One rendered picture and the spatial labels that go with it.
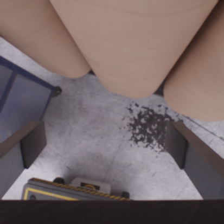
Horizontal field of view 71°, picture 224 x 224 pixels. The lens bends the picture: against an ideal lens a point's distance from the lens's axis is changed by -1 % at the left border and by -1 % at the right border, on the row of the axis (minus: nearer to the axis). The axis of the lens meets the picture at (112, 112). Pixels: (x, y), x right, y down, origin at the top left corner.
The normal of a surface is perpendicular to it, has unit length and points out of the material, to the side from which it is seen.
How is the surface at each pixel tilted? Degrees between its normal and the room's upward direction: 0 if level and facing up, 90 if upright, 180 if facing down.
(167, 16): 90
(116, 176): 0
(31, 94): 0
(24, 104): 0
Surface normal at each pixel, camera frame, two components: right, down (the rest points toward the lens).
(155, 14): -0.09, 0.99
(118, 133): -0.11, -0.11
